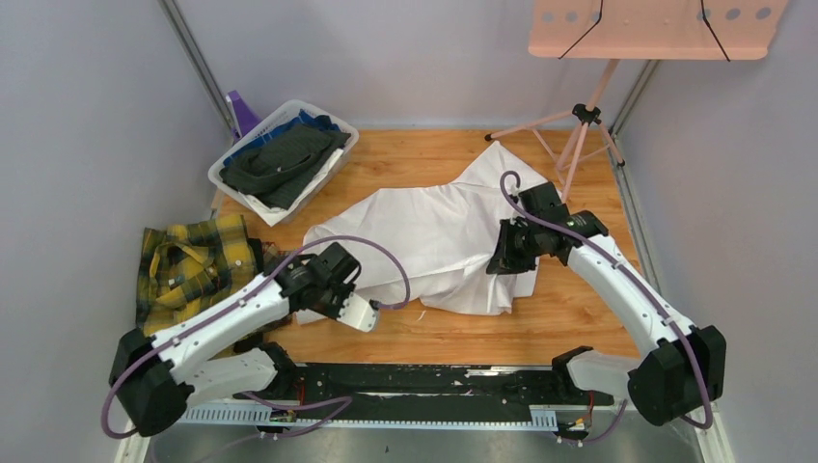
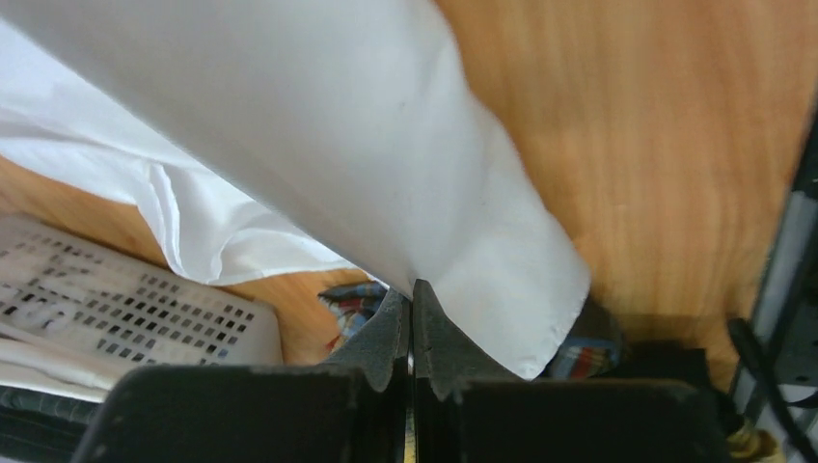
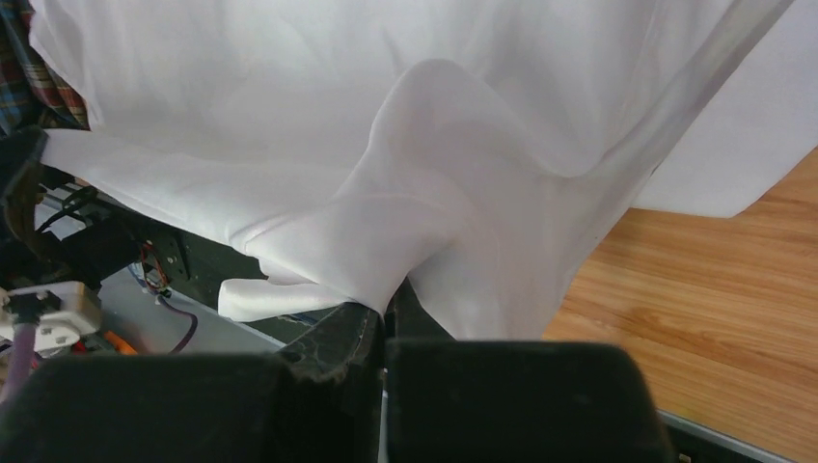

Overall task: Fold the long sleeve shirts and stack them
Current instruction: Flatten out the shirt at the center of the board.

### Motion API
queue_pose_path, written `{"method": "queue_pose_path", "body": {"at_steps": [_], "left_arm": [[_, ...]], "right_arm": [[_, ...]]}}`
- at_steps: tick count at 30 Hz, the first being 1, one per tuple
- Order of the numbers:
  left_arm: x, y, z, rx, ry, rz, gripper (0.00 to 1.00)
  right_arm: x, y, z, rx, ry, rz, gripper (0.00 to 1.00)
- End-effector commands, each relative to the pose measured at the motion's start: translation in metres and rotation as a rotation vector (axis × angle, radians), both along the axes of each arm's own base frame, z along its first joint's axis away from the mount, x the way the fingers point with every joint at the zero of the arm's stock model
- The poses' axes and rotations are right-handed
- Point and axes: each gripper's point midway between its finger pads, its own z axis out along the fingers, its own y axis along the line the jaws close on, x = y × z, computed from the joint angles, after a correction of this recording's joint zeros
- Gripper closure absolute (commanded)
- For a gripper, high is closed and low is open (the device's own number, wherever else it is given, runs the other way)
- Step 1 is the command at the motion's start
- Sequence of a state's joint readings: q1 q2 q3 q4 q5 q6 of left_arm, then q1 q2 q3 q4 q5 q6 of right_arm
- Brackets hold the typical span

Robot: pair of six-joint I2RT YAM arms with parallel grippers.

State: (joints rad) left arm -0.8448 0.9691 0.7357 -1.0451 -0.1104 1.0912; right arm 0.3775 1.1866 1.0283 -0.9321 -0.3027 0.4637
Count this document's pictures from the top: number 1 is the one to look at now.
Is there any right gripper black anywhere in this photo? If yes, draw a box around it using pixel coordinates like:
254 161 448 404
487 218 543 275

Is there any white long sleeve shirt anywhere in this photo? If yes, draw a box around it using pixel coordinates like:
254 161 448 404
303 142 547 315

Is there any white plastic laundry basket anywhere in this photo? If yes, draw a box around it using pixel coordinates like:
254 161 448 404
207 99 360 227

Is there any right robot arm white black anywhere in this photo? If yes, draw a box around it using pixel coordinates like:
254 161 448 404
486 182 726 429

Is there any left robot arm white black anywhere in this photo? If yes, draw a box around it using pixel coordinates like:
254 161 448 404
100 243 376 439

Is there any red blue plaid shirt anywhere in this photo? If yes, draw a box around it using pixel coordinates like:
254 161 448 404
259 241 292 274

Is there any dark striped shirt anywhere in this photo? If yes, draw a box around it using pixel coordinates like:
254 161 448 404
220 124 350 209

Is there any yellow plaid shirt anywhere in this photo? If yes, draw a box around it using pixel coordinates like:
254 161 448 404
135 215 263 336

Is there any blue shirt in basket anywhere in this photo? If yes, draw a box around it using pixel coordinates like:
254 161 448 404
222 110 341 167

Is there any purple wedge object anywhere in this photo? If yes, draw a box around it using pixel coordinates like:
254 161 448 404
225 91 260 140

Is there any pink music stand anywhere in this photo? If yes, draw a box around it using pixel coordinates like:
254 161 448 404
518 0 788 199

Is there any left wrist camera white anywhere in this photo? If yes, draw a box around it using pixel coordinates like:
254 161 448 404
336 293 379 333

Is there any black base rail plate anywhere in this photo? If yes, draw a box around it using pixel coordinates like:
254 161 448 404
256 363 614 422

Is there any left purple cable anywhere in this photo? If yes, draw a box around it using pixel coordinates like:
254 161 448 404
101 234 412 442

